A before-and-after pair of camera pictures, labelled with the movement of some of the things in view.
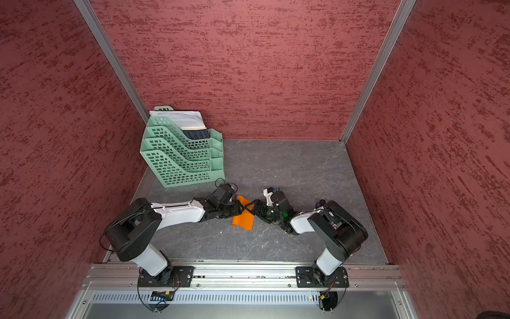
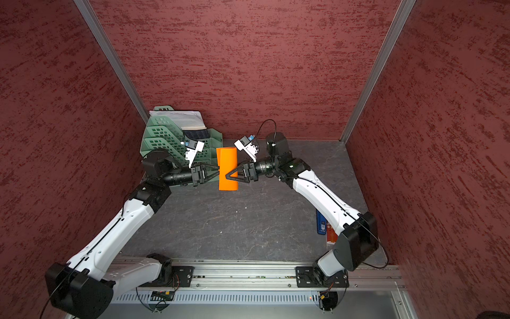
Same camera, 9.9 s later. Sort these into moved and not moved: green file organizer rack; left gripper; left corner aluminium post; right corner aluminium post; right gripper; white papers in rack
Moved: left gripper; right gripper
Not moved: left corner aluminium post; right corner aluminium post; green file organizer rack; white papers in rack
